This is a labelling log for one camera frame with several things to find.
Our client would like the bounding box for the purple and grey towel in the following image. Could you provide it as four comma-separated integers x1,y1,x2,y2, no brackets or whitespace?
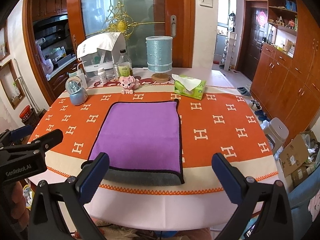
87,99,184,186

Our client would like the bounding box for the red bucket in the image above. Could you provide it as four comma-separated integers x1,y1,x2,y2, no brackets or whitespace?
19,105,32,121

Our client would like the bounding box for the cardboard box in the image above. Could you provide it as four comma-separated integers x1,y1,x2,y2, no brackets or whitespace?
279,131,319,188

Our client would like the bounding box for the white pill bottle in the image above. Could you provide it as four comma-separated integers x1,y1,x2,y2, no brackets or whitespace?
98,67,107,85

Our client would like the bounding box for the grey plastic stool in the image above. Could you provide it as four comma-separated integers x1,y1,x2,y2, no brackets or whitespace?
263,117,289,155

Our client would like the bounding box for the pink brick pig figure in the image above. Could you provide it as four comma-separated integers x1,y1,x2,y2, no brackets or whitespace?
119,76,140,94

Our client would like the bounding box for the white appliance with paper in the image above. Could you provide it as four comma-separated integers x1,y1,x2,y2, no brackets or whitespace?
76,32,126,73

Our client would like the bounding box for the clear bottle yellow label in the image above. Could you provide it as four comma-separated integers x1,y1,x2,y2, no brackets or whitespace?
118,49,133,77

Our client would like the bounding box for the orange H-pattern table runner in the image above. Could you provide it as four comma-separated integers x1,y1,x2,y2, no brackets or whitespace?
30,85,278,195

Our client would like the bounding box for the blue table lamp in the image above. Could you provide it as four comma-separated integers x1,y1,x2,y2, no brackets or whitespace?
145,36,173,83

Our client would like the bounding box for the wooden sideboard cabinet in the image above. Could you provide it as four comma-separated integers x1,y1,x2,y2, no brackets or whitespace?
251,0,319,143

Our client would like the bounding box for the green tissue pack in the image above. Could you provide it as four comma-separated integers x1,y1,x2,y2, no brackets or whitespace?
171,74,206,100

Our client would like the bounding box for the glass sliding door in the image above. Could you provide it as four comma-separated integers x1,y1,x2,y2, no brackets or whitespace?
66,0,195,68

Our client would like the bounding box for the dark wooden entrance door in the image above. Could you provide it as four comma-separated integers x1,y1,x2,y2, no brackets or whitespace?
236,0,268,80

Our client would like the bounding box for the wall switch panel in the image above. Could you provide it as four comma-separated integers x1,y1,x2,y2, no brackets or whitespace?
199,0,214,8

